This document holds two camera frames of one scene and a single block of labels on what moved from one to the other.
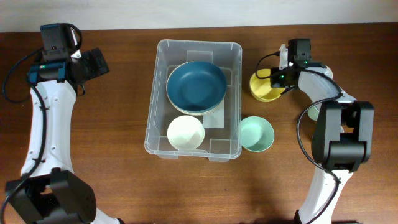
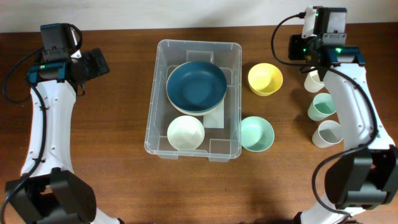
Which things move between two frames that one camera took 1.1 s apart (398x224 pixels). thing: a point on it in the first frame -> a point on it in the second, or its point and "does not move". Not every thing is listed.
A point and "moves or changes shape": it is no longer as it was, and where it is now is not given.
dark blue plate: [196, 86] does not move
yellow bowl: [260, 86] moves or changes shape
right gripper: [274, 81] -> [293, 53]
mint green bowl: [257, 133] does not move
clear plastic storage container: [194, 109] does not move
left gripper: [96, 70] does not move
